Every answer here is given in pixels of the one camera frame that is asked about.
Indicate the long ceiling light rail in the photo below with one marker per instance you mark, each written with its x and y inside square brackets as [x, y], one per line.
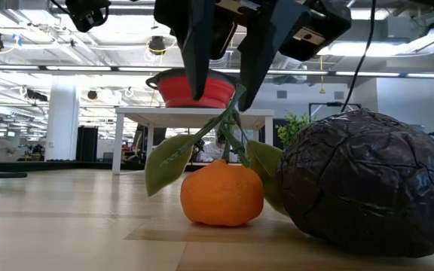
[77, 68]

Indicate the black tall cabinet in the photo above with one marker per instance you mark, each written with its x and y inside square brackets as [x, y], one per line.
[87, 143]

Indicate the small green potted plant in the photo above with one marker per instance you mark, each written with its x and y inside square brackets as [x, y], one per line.
[292, 130]

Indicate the orange tangerine with green leaves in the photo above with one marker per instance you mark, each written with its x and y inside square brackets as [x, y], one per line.
[220, 195]

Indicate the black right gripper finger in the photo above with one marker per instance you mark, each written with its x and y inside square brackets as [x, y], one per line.
[198, 49]
[256, 67]

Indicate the dark purple crinkled fruit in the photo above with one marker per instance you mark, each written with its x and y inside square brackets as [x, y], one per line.
[367, 184]

